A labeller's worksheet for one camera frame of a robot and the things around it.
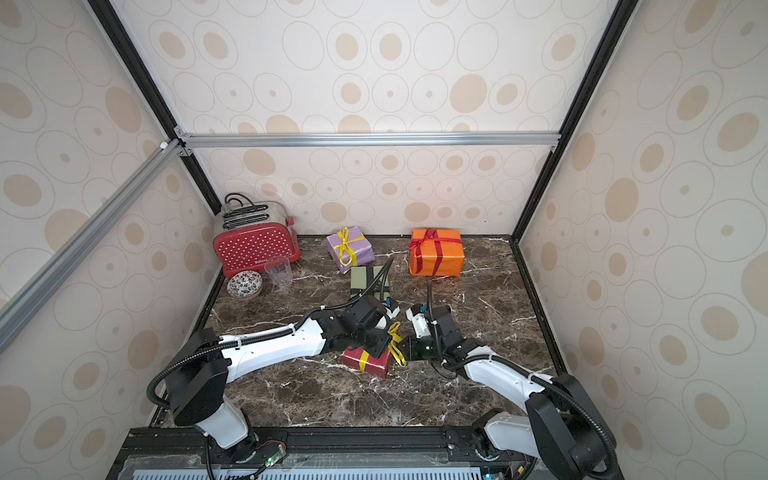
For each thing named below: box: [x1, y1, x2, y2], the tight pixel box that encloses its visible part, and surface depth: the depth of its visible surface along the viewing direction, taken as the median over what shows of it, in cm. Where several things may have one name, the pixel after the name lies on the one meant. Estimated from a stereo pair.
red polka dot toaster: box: [213, 192, 301, 277], surface depth 104 cm
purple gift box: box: [327, 226, 375, 274], surface depth 111 cm
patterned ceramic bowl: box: [226, 270, 263, 299], surface depth 105 cm
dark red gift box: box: [340, 346, 391, 379], surface depth 83 cm
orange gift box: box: [409, 229, 465, 277], surface depth 105 cm
